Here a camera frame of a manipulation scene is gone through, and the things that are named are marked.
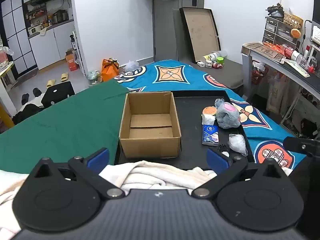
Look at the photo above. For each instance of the cream fleece towel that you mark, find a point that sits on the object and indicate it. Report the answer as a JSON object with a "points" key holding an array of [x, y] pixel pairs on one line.
{"points": [[155, 175]]}

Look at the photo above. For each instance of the white narrow rack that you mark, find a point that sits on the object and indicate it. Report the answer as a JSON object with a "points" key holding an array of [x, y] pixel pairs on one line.
{"points": [[76, 52]]}

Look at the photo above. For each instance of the green and white flat packet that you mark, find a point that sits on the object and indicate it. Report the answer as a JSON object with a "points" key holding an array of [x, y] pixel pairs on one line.
{"points": [[297, 68]]}

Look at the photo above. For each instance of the grey plush toy pink patch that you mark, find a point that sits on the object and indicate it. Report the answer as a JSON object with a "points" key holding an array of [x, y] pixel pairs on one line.
{"points": [[226, 120]]}

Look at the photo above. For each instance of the brown cardboard mat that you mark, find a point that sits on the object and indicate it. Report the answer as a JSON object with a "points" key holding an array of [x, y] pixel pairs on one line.
{"points": [[265, 51]]}

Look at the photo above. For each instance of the black slipper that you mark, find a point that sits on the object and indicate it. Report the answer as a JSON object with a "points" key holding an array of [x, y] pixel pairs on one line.
{"points": [[37, 92], [25, 98]]}

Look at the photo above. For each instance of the grey desk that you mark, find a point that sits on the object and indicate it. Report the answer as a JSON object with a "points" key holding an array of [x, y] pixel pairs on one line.
{"points": [[307, 80]]}

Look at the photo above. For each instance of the red basket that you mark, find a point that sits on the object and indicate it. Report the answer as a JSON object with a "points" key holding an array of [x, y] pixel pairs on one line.
{"points": [[258, 73]]}

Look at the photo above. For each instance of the white soft block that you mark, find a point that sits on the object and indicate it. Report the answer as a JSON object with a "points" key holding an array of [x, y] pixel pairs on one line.
{"points": [[208, 120]]}

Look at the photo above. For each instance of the green cup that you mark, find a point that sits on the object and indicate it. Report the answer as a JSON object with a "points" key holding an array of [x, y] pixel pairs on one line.
{"points": [[220, 60]]}

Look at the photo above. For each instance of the white kitchen cabinet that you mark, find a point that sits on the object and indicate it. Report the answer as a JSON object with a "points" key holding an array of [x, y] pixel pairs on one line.
{"points": [[50, 47]]}

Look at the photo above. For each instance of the beige tote bag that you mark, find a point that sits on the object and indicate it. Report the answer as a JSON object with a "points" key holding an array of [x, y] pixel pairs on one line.
{"points": [[275, 97]]}

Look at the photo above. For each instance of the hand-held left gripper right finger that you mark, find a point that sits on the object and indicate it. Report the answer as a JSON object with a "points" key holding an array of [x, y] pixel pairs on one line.
{"points": [[217, 161]]}

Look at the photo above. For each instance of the leaning brown board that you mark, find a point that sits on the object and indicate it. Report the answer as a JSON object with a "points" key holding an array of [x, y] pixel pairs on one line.
{"points": [[202, 30]]}

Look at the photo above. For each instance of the blue tissue packet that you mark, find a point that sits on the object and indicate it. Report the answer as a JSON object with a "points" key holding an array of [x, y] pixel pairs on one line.
{"points": [[210, 135]]}

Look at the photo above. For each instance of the grey door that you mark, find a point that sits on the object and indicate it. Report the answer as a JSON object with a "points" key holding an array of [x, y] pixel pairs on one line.
{"points": [[165, 30]]}

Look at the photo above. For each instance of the bamboo basket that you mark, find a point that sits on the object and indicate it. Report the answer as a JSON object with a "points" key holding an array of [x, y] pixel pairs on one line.
{"points": [[293, 20]]}

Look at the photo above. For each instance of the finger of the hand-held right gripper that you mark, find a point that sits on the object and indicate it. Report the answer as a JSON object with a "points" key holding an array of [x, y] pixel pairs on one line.
{"points": [[297, 145]]}

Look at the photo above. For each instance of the black framed sliding door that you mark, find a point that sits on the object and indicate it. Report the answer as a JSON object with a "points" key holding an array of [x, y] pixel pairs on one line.
{"points": [[17, 30]]}

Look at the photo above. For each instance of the orange carton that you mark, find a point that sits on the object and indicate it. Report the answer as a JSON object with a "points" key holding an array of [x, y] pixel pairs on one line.
{"points": [[72, 62]]}

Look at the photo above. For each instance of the small black clip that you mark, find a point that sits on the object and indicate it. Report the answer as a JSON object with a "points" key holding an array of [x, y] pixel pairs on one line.
{"points": [[221, 147]]}

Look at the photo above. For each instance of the grey drawer organizer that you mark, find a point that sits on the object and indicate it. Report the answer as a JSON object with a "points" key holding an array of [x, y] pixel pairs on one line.
{"points": [[280, 32]]}

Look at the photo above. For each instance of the computer monitor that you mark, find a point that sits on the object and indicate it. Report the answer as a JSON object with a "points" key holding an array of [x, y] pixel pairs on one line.
{"points": [[317, 7]]}

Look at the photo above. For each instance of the clear plastic bottle red cap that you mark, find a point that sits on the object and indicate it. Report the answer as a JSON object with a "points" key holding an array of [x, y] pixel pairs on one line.
{"points": [[296, 55]]}

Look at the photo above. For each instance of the black tray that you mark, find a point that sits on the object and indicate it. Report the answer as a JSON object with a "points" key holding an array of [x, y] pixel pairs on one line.
{"points": [[190, 120]]}

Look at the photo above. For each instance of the white charger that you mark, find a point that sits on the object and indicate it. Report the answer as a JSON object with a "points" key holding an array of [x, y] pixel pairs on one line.
{"points": [[200, 64]]}

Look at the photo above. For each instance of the orange bag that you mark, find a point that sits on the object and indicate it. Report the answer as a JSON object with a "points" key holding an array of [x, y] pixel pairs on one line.
{"points": [[109, 70]]}

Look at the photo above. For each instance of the white plastic bag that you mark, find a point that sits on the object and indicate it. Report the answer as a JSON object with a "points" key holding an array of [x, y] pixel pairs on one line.
{"points": [[131, 66]]}

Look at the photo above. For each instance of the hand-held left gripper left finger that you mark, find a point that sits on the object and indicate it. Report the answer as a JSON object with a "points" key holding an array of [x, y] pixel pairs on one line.
{"points": [[98, 158]]}

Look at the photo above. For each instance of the clear plastic bag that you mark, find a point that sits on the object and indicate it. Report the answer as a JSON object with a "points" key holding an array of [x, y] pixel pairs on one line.
{"points": [[237, 143]]}

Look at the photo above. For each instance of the orange burger plush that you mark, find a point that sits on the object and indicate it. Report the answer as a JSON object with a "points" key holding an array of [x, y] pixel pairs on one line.
{"points": [[295, 33]]}

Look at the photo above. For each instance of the small red toys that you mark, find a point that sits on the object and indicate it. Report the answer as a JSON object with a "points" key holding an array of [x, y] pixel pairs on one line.
{"points": [[218, 65]]}

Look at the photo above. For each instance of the black and white clothing pile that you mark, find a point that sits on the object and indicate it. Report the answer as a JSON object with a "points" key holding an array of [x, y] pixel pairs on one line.
{"points": [[28, 112]]}

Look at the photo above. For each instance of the brown cardboard box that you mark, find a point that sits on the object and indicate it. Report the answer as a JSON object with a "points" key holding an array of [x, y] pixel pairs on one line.
{"points": [[150, 145]]}

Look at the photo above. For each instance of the black stool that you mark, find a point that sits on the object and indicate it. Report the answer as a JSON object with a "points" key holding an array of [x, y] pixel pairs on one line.
{"points": [[58, 93]]}

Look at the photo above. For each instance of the green cloth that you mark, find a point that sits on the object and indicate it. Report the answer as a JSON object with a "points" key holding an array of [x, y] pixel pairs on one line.
{"points": [[62, 130]]}

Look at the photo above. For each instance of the blue printed blanket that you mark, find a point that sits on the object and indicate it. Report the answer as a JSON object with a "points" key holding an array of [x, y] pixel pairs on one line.
{"points": [[190, 80]]}

